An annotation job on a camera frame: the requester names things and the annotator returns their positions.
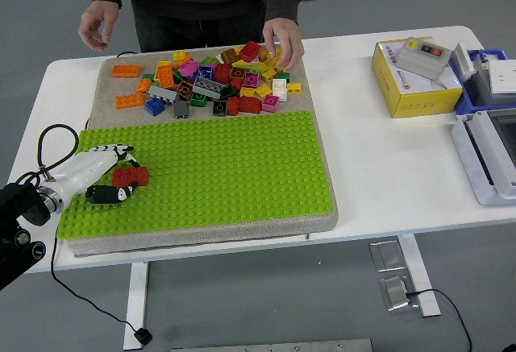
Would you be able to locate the person's right hand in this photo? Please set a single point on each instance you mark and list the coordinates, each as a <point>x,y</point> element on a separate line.
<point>96,23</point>

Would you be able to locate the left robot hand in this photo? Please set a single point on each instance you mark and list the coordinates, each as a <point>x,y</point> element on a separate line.
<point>88,166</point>

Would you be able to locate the person's left hand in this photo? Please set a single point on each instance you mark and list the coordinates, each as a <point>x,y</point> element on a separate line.
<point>284,42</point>

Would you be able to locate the red long toy brick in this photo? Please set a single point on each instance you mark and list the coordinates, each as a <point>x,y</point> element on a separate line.
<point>133,175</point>

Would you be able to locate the green studded baseplate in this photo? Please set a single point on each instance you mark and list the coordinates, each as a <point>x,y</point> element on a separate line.
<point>221,166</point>

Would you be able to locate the grey foam mat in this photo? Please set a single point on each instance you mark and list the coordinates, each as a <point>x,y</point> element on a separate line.
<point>242,231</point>

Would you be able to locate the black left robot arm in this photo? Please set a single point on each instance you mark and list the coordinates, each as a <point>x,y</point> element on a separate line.
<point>20,207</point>

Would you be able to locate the yellow toy brick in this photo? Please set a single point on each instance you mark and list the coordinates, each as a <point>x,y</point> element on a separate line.
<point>294,88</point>
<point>180,55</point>
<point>262,56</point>
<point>163,63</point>
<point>247,92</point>
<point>269,74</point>
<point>264,90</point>
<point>269,66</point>

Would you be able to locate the dark green toy brick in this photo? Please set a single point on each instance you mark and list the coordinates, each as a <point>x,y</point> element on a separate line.
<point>283,76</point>
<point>199,99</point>
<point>148,76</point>

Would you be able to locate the white toy brick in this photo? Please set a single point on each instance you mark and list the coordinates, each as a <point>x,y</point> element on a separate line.
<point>280,84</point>
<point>281,95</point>

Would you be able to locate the magenta toy brick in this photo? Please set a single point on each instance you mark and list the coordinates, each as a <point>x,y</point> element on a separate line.
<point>251,79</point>
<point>270,103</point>

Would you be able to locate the orange long toy brick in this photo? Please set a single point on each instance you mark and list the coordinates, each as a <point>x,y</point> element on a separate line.
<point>126,70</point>
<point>129,100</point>
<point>165,76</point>

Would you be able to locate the brown toy brick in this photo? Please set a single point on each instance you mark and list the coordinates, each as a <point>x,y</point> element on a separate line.
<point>237,72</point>
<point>228,55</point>
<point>186,89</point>

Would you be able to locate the red small toy brick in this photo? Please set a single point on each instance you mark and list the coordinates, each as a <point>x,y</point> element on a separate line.
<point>237,83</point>
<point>233,105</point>

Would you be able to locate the black toy brick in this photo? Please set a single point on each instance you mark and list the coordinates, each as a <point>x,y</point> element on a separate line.
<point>230,91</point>
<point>221,107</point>

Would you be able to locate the orange small toy brick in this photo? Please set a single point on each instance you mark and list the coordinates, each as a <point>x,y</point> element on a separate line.
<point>143,85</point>

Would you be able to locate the lime green toy brick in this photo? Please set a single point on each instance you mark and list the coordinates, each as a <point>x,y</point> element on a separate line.
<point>209,60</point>

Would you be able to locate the blue toy brick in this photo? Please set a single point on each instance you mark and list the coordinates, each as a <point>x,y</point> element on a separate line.
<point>155,106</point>
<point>193,77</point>
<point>206,71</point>

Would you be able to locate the orange thin toy brick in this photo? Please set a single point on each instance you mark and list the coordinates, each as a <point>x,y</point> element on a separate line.
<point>182,62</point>

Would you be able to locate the light grey long toy brick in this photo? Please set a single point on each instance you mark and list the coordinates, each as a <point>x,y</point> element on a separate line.
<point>163,93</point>

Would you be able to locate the pink toy brick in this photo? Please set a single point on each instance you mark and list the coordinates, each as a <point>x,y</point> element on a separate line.
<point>188,68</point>

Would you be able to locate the dark grey toy brick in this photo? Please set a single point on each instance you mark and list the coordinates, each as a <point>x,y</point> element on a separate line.
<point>181,109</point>

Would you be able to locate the silver floor plate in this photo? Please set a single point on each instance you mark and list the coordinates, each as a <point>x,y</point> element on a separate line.
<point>397,293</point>
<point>387,255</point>

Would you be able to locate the white table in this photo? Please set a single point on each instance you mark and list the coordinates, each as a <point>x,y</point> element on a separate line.
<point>363,146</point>

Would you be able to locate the yellow cardboard box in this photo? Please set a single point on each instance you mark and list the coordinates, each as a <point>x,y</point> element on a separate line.
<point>423,102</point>

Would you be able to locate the white plastic component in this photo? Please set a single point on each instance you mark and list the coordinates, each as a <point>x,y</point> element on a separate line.
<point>463,62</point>

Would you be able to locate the blue plastic bin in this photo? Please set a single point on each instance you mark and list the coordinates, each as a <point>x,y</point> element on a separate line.
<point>469,107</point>

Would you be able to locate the dark grey plastic component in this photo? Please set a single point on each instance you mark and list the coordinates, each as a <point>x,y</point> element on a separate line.
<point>481,88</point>

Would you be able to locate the light grey junction box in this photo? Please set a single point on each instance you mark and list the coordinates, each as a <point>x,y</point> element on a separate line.
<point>471,158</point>

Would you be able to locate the metal floor strip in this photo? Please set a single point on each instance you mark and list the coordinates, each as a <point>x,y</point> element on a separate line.
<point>282,346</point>

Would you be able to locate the grey switch box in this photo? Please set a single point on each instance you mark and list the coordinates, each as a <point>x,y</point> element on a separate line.
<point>419,62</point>

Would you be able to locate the white wall socket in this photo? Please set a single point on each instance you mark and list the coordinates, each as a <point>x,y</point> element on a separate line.
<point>504,76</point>

